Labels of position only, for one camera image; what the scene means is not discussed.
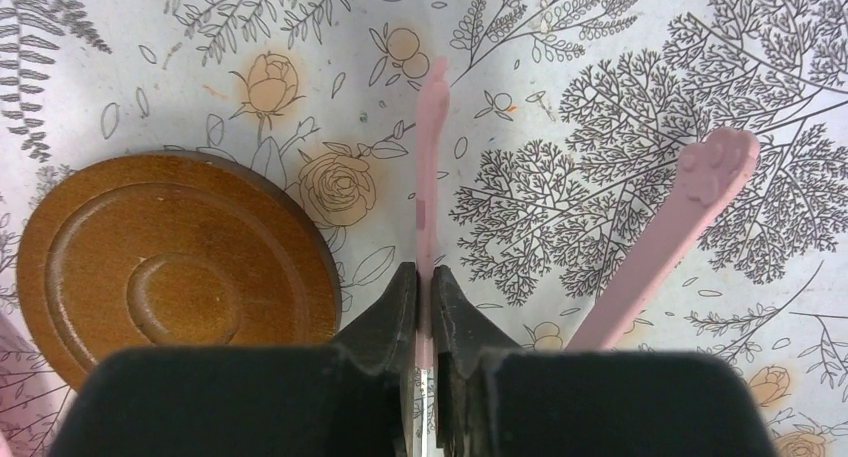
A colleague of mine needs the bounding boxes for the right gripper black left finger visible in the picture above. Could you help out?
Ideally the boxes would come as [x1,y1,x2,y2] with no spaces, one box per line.
[333,262,418,456]

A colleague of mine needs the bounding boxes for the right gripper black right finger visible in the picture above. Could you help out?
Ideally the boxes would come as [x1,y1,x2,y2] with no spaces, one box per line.
[431,265,520,456]

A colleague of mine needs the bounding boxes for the pink handled metal tongs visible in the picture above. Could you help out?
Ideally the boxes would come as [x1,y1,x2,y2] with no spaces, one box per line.
[410,57,761,457]

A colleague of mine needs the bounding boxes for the brown wooden saucer far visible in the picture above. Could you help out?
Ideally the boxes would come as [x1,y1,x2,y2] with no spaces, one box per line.
[16,151,341,389]

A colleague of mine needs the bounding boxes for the floral grey tablecloth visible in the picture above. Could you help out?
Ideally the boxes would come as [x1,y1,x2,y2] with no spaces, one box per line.
[1,0,847,456]

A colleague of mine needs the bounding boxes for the pink three-tier cake stand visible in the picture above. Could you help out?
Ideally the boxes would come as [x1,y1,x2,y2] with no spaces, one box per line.
[1,315,76,456]

